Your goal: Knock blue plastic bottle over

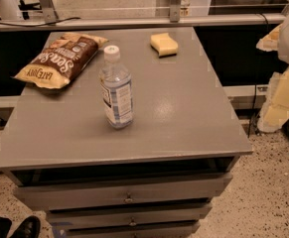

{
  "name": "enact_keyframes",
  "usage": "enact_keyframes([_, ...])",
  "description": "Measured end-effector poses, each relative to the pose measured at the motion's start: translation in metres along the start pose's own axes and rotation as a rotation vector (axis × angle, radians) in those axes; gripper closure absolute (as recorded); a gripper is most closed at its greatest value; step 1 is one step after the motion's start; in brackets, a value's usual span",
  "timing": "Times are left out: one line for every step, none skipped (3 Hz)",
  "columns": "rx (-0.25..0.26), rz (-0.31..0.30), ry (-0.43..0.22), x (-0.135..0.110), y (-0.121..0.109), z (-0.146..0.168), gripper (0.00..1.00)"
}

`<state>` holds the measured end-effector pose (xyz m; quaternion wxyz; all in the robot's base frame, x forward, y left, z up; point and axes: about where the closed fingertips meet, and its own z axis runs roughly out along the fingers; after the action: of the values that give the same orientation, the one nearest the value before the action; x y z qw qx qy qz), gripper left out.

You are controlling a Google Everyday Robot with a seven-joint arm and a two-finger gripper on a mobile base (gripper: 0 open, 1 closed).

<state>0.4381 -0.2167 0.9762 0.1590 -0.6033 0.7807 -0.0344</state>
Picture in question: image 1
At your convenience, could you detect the brown chips bag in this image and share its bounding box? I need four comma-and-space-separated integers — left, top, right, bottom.
14, 32, 107, 89

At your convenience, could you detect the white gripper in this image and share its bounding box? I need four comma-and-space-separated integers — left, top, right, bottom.
256, 14, 289, 133

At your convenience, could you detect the metal rail frame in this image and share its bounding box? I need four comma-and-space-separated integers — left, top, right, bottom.
0, 0, 289, 31

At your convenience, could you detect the yellow sponge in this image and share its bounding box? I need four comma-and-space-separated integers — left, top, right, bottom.
150, 33, 179, 57

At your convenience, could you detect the drawer knob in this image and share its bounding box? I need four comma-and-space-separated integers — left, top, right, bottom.
129, 218, 137, 227
124, 193, 134, 204

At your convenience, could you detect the top drawer knob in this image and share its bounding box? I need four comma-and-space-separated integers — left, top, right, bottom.
124, 193, 134, 204

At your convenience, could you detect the black cable on rail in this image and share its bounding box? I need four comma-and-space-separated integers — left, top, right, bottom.
0, 16, 82, 28

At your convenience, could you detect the black shoe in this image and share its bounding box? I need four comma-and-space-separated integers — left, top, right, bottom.
10, 216, 41, 238

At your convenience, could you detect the black hanging cable right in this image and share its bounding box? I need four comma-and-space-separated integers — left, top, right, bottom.
247, 13, 270, 139

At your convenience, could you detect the clear blue-label plastic bottle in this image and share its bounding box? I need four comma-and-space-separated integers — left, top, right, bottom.
98, 46, 133, 129

